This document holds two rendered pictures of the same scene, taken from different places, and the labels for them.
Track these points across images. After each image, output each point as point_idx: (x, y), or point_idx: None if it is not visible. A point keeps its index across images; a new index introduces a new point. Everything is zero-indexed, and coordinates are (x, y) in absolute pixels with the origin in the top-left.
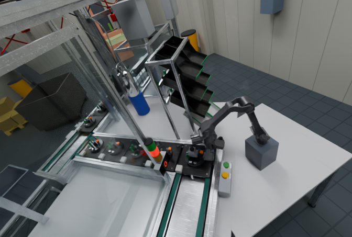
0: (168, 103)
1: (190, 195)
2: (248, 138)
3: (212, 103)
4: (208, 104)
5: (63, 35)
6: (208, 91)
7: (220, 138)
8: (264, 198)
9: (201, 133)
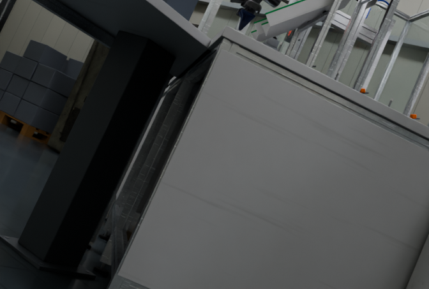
0: (366, 7)
1: None
2: None
3: (293, 7)
4: None
5: None
6: None
7: None
8: None
9: None
